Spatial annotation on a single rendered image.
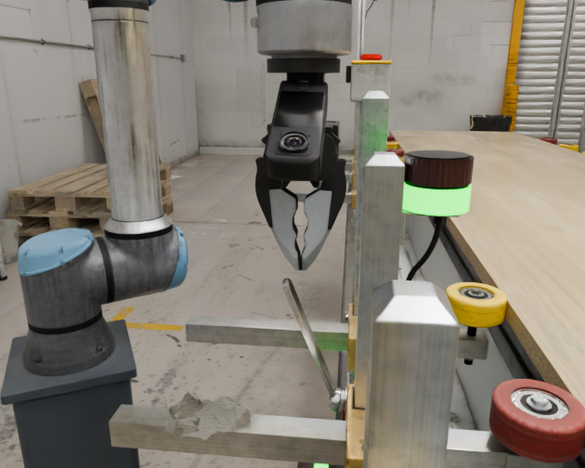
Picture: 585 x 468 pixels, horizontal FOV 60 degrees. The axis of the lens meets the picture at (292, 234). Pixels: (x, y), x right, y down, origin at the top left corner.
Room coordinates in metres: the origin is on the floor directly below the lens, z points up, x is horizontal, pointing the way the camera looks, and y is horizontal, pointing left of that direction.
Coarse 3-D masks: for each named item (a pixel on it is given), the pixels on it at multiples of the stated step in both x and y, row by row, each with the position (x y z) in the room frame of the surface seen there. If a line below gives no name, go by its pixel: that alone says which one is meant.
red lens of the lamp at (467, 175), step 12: (408, 156) 0.44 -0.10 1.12; (408, 168) 0.44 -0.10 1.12; (420, 168) 0.43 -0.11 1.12; (432, 168) 0.42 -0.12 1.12; (444, 168) 0.42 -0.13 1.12; (456, 168) 0.42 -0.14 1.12; (468, 168) 0.43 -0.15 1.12; (408, 180) 0.44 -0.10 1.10; (420, 180) 0.43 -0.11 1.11; (432, 180) 0.42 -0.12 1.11; (444, 180) 0.42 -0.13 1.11; (456, 180) 0.42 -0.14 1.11; (468, 180) 0.43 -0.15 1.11
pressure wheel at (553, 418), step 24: (504, 384) 0.42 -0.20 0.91; (528, 384) 0.42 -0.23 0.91; (504, 408) 0.39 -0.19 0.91; (528, 408) 0.39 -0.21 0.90; (552, 408) 0.39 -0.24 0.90; (576, 408) 0.39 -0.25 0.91; (504, 432) 0.38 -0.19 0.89; (528, 432) 0.37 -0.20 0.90; (552, 432) 0.36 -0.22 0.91; (576, 432) 0.36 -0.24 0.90; (528, 456) 0.36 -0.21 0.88; (552, 456) 0.36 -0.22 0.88; (576, 456) 0.36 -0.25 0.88
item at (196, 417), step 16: (192, 400) 0.44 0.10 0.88; (208, 400) 0.43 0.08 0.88; (224, 400) 0.45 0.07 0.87; (176, 416) 0.44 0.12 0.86; (192, 416) 0.43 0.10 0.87; (208, 416) 0.42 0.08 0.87; (224, 416) 0.42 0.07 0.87; (240, 416) 0.43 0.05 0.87; (176, 432) 0.41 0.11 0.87; (192, 432) 0.41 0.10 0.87; (208, 432) 0.41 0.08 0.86; (224, 432) 0.41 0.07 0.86
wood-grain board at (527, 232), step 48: (432, 144) 2.36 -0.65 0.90; (480, 144) 2.36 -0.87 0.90; (528, 144) 2.36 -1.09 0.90; (480, 192) 1.32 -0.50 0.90; (528, 192) 1.32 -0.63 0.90; (576, 192) 1.32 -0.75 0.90; (480, 240) 0.90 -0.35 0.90; (528, 240) 0.90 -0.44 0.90; (576, 240) 0.90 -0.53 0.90; (528, 288) 0.68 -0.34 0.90; (576, 288) 0.68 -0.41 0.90; (528, 336) 0.54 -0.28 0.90; (576, 336) 0.53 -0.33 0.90; (576, 384) 0.43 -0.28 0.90
